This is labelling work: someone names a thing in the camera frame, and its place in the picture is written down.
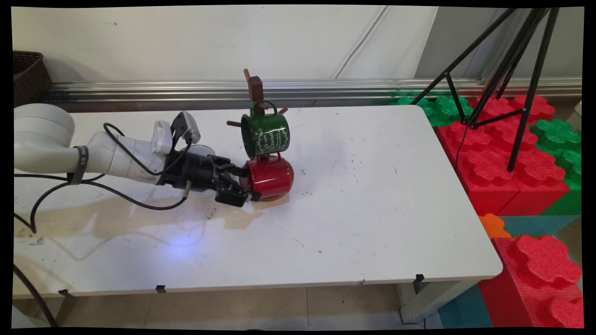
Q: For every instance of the white table leg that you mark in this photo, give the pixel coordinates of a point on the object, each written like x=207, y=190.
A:
x=433, y=298

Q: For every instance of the brown wicker basket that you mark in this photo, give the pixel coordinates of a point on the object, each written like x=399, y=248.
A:
x=30, y=77

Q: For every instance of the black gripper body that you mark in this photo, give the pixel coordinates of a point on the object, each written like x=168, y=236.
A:
x=195, y=170

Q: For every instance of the red enamel mug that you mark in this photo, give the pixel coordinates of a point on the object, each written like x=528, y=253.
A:
x=272, y=179

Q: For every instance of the red foam building block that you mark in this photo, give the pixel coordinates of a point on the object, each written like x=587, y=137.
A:
x=535, y=279
x=484, y=186
x=545, y=186

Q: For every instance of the white sensor box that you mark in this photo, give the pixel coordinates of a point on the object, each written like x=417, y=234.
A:
x=162, y=137

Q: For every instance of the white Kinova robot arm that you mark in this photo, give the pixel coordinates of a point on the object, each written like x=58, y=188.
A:
x=46, y=139

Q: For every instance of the green foam building block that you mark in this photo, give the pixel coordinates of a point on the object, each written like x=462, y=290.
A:
x=444, y=109
x=565, y=144

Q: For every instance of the black tripod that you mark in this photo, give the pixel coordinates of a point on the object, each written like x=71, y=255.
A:
x=535, y=79

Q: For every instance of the teal foam floor mat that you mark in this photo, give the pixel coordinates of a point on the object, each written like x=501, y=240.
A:
x=465, y=309
x=535, y=225

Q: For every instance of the aluminium wall rail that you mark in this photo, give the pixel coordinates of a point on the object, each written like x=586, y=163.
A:
x=326, y=88

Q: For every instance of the white enamel mug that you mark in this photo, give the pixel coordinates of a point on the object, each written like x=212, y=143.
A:
x=205, y=150

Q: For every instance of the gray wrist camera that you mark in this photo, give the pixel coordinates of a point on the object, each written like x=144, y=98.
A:
x=186, y=125

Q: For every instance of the green enamel mug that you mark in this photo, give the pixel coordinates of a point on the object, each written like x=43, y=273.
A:
x=270, y=135

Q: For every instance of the brown wooden mug tree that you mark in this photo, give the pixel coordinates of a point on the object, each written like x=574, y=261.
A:
x=255, y=88

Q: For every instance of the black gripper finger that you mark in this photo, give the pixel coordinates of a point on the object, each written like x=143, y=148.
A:
x=233, y=195
x=235, y=171

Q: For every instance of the orange foam piece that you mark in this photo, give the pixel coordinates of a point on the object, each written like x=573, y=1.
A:
x=492, y=227

